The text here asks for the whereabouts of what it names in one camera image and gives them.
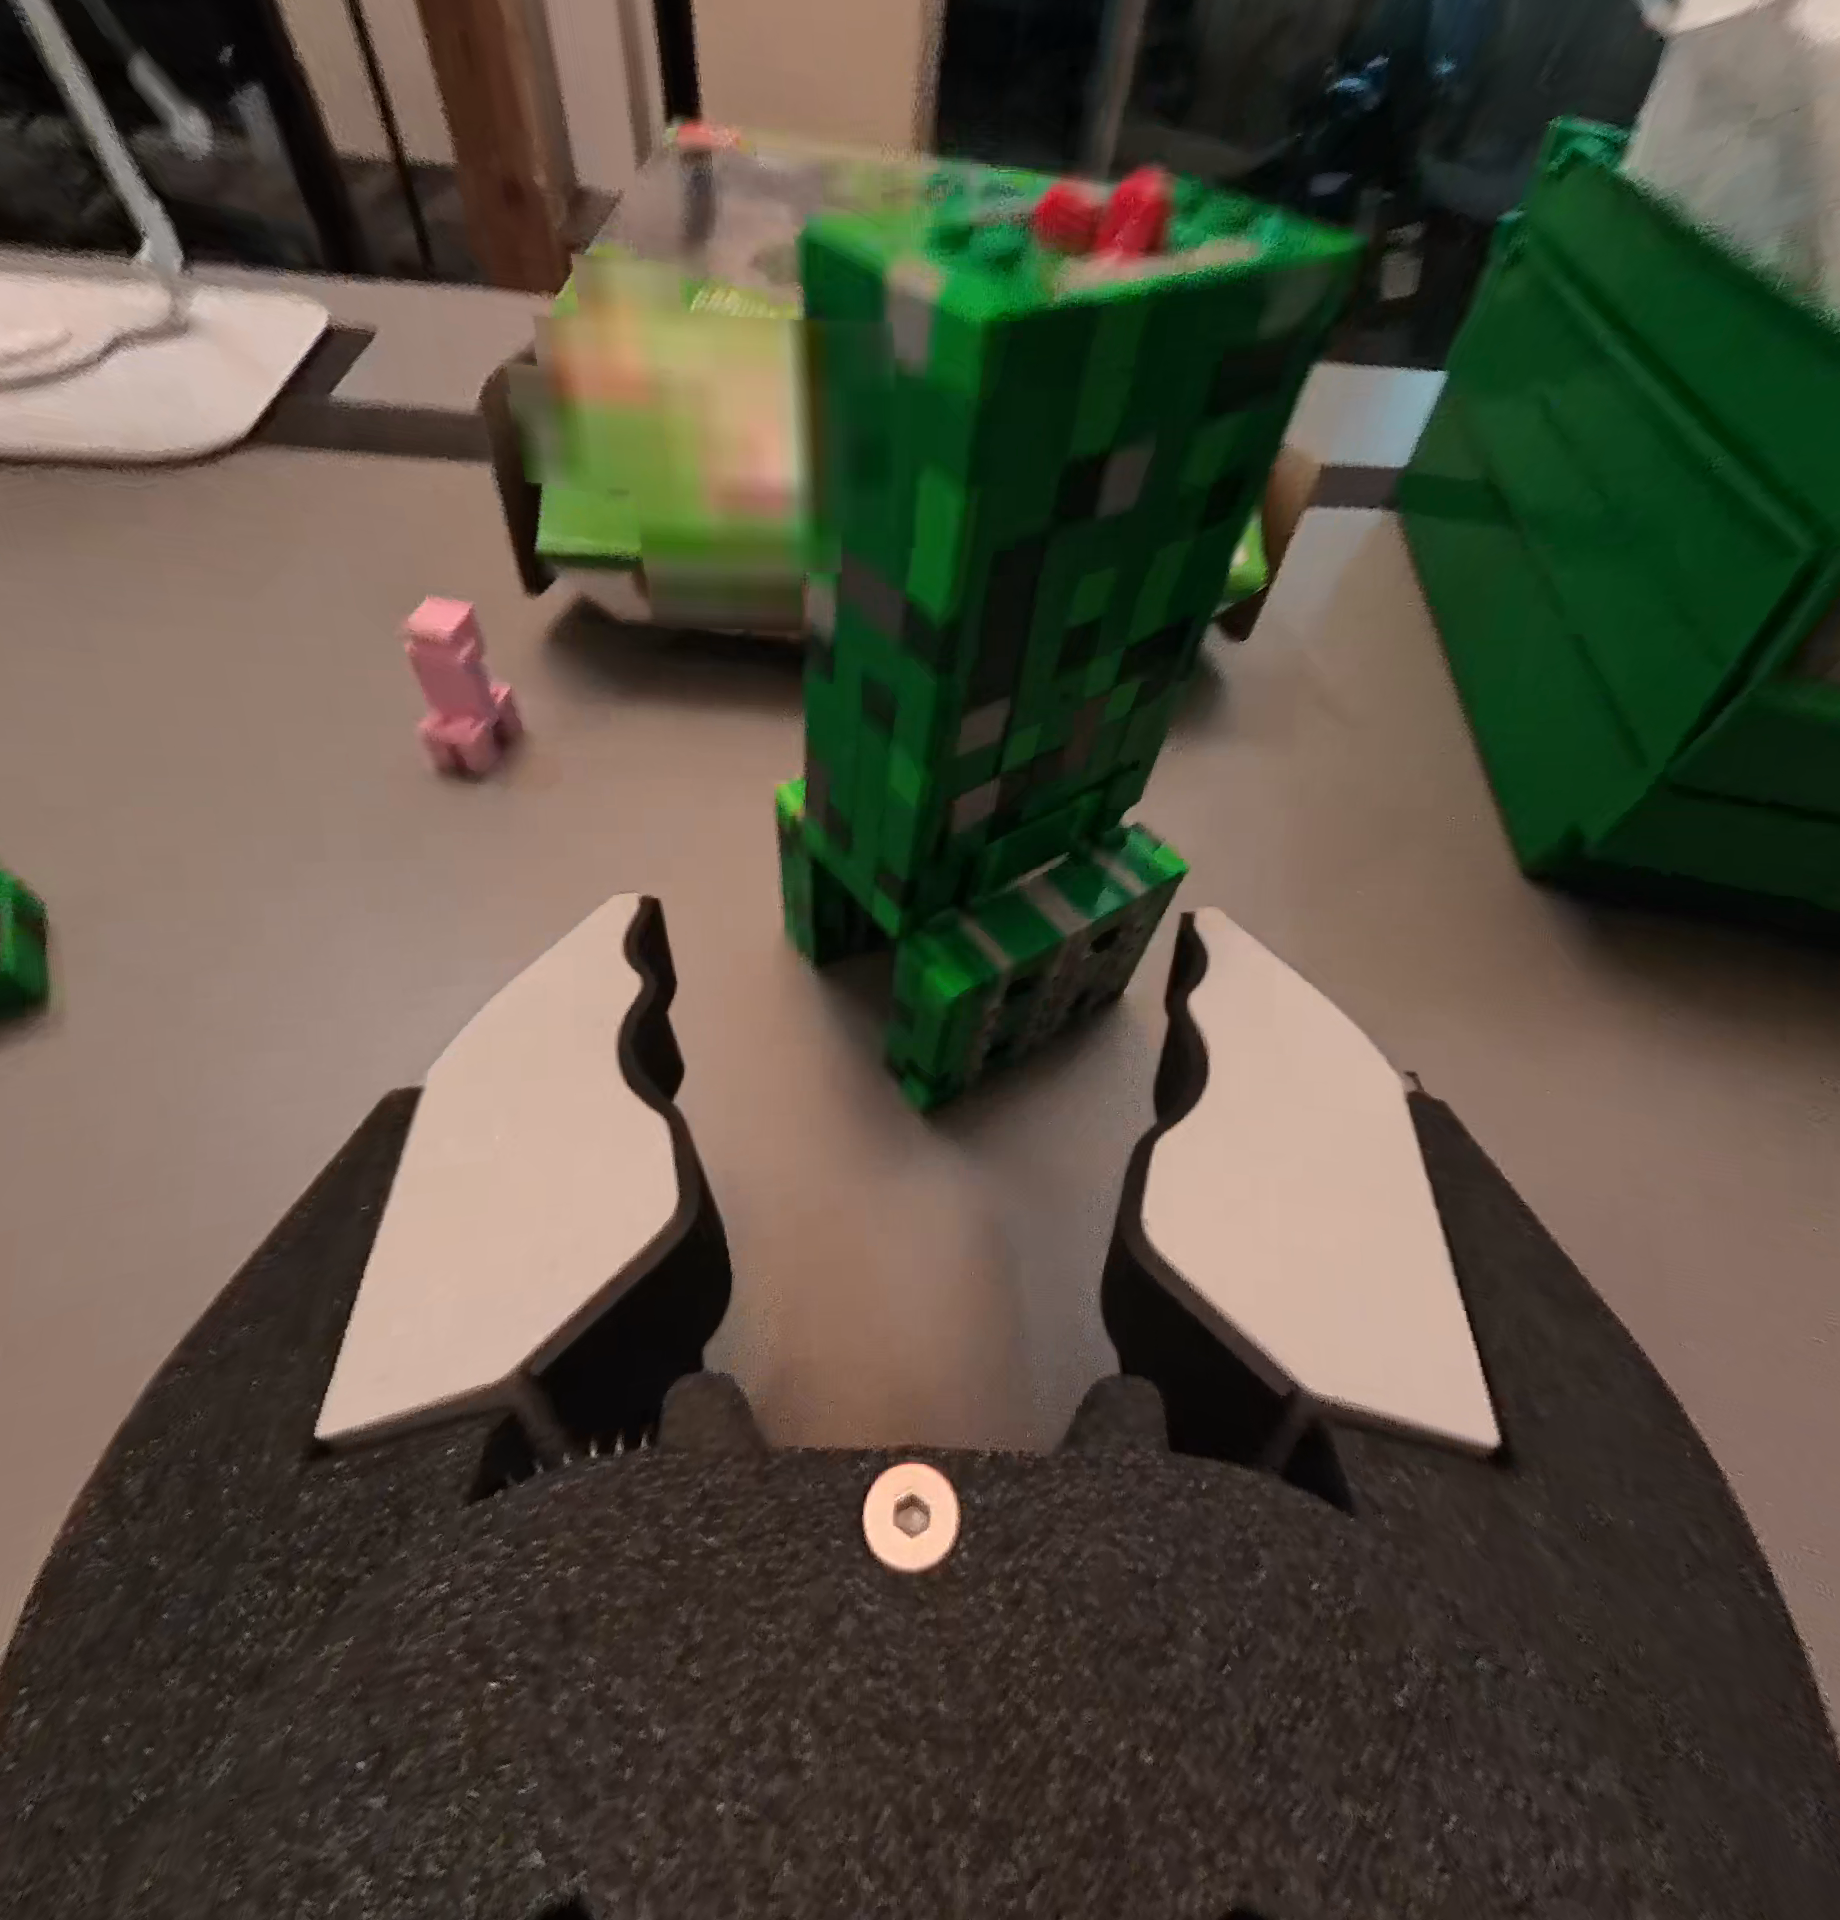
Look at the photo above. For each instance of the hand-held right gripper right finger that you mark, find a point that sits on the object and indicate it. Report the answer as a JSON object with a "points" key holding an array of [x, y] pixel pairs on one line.
{"points": [[1310, 1200]]}

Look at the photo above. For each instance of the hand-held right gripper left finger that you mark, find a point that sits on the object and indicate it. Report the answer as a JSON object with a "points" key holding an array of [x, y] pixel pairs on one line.
{"points": [[529, 1200]]}

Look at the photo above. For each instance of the large green lego figure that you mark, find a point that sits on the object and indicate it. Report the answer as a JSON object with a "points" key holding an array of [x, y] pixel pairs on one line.
{"points": [[1039, 601]]}

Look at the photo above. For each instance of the pink lego pig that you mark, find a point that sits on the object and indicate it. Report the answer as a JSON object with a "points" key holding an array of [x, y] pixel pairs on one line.
{"points": [[463, 691]]}

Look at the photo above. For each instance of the green lego box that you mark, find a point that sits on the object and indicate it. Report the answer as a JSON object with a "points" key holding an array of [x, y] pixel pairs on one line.
{"points": [[584, 542]]}

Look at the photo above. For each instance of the green plastic crate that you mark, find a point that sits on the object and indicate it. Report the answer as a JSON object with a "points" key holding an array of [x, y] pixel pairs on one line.
{"points": [[1639, 526]]}

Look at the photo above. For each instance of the white book stand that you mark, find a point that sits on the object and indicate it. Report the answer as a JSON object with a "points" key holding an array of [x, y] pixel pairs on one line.
{"points": [[109, 361]]}

